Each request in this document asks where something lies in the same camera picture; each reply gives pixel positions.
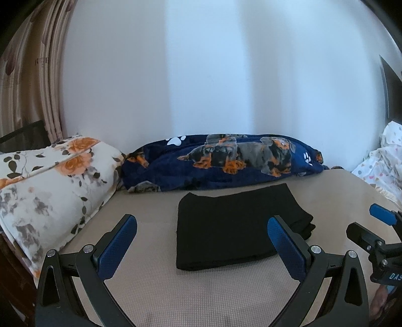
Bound black mesh chair back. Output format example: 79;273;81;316
0;120;50;153

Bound beige woven bed mat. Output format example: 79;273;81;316
58;168;402;327

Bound black pants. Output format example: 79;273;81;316
176;183;316;271

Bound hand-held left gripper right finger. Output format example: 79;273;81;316
267;215;372;327

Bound beige pleated curtain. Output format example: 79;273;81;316
0;0;79;145

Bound white spotted cloth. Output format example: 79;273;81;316
351;121;402;208

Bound dark grey panel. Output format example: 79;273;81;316
378;55;402;126

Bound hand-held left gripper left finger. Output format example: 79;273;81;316
36;214;138;327

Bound dark wooden bed frame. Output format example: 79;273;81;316
0;231;36;327

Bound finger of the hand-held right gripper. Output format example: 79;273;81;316
345;222;386;253
369;203;402;227

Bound person's right hand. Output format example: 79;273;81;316
371;283;398;319

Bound navy dog print blanket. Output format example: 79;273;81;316
121;134;325;193

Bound white floral pillow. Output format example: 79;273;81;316
0;135;126;274

